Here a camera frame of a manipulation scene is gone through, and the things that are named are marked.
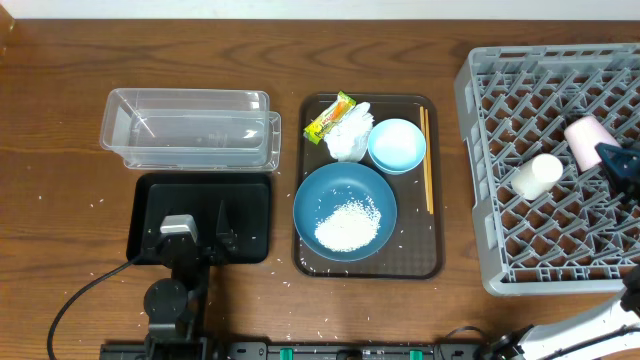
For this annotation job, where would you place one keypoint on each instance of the yellow snack wrapper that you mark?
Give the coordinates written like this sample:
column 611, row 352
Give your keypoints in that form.
column 329, row 118

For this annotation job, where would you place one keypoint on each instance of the wooden chopstick right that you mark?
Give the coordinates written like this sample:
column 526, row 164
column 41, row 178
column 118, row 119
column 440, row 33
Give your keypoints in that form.
column 428, row 166

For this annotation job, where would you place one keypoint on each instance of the clear plastic bin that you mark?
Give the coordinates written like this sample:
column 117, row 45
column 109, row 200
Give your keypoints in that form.
column 192, row 129

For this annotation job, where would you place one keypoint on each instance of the brown serving tray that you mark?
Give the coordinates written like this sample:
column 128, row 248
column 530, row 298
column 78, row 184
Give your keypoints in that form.
column 415, row 250

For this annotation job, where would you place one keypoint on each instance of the white cup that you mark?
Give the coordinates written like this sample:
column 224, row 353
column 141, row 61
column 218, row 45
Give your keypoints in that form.
column 537, row 176

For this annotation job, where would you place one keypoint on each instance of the wooden chopstick left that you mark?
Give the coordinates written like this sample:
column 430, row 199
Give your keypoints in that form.
column 424, row 162

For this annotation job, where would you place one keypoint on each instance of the white rice pile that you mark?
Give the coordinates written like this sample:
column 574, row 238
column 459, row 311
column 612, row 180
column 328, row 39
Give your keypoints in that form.
column 350, row 226

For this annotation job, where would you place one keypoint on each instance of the light blue small bowl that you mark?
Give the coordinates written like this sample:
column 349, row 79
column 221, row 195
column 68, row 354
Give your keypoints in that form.
column 396, row 146

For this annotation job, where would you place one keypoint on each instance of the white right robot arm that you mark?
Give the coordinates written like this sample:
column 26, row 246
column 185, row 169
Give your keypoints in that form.
column 607, row 329

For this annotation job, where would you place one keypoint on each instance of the large blue plate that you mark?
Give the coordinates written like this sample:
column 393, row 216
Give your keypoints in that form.
column 335, row 184

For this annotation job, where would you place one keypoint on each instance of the crumpled white tissue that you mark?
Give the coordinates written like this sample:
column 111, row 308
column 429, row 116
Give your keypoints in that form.
column 348, row 141

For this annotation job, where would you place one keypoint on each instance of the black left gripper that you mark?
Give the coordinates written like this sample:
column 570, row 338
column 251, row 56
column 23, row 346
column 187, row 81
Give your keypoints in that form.
column 231, row 240

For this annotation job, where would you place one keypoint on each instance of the grey dishwasher rack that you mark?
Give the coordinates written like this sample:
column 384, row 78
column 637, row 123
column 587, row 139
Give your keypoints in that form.
column 514, row 103

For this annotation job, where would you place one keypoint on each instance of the pink cup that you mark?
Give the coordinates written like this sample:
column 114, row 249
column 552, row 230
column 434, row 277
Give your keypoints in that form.
column 582, row 136

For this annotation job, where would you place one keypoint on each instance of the black plastic tray bin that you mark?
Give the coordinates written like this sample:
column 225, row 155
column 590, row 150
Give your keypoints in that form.
column 248, row 202

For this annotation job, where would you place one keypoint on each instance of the wooden chopstick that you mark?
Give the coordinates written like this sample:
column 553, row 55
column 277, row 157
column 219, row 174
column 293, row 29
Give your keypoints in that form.
column 428, row 166
column 424, row 162

